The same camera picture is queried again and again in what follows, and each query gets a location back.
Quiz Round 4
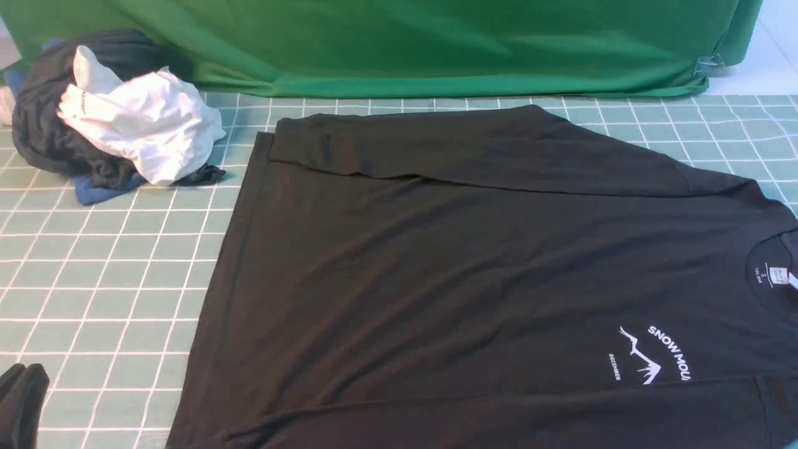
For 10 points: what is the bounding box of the dark gray long-sleeved shirt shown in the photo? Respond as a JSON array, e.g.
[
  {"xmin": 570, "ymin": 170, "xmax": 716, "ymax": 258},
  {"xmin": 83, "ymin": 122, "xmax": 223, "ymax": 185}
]
[{"xmin": 167, "ymin": 105, "xmax": 797, "ymax": 448}]

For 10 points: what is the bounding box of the green grid cutting mat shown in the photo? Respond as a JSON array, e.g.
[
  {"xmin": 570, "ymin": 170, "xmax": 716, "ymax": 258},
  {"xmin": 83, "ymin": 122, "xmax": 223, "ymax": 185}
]
[{"xmin": 1, "ymin": 93, "xmax": 797, "ymax": 448}]

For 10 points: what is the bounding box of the metal binder clip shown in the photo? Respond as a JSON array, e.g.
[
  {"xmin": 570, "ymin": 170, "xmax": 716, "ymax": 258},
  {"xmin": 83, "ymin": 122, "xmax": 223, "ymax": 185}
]
[{"xmin": 693, "ymin": 54, "xmax": 726, "ymax": 79}]

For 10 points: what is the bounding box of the dark gray crumpled garment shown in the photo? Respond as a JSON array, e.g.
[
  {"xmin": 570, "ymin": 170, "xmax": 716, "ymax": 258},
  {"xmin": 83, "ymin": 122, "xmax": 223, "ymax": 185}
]
[{"xmin": 11, "ymin": 29, "xmax": 226, "ymax": 191}]

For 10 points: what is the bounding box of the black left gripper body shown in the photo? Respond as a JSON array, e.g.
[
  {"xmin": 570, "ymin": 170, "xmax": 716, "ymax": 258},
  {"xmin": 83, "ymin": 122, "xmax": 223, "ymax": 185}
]
[{"xmin": 1, "ymin": 363, "xmax": 50, "ymax": 448}]

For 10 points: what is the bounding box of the white crumpled shirt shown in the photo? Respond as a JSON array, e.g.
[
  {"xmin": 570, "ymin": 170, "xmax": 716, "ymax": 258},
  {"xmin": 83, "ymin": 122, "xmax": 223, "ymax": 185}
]
[{"xmin": 57, "ymin": 46, "xmax": 226, "ymax": 187}]

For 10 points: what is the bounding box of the green backdrop cloth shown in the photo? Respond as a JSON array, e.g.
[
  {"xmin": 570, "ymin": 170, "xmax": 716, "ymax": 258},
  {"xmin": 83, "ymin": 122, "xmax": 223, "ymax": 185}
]
[{"xmin": 2, "ymin": 1, "xmax": 762, "ymax": 99}]

